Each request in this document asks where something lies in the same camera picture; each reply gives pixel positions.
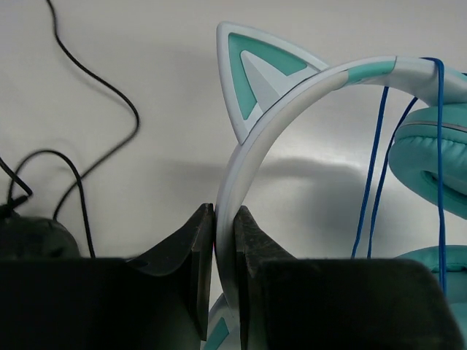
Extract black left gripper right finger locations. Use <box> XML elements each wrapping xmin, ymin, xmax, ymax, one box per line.
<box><xmin>235</xmin><ymin>206</ymin><xmax>463</xmax><ymax>349</ymax></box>

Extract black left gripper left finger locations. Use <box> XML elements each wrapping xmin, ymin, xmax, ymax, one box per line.
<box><xmin>1</xmin><ymin>203</ymin><xmax>214</xmax><ymax>349</ymax></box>

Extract blue headphone cable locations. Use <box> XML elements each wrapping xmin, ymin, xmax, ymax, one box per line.
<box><xmin>350</xmin><ymin>56</ymin><xmax>449</xmax><ymax>296</ymax></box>

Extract teal cat ear headphones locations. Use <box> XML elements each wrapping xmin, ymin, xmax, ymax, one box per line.
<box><xmin>207</xmin><ymin>22</ymin><xmax>466</xmax><ymax>349</ymax></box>

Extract black headphone cable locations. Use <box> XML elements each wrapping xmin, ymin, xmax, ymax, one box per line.
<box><xmin>0</xmin><ymin>0</ymin><xmax>142</xmax><ymax>260</ymax></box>

